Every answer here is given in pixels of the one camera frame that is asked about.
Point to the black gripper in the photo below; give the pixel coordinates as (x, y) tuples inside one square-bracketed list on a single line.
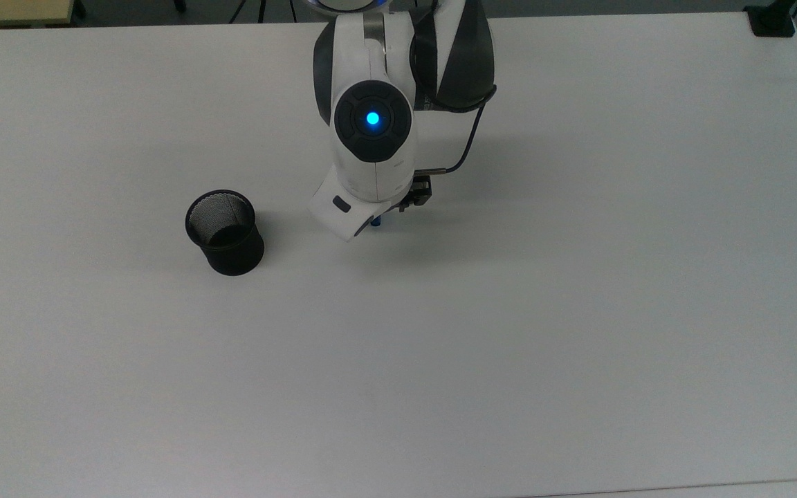
[(419, 192)]

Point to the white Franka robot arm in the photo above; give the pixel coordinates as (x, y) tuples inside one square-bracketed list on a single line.
[(385, 104)]

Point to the black mesh pen cup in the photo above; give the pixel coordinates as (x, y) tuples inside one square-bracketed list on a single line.
[(225, 232)]

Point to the black tripod legs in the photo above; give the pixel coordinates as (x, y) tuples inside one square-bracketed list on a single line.
[(260, 8)]

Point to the wooden desk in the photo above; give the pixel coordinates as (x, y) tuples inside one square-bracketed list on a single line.
[(14, 10)]

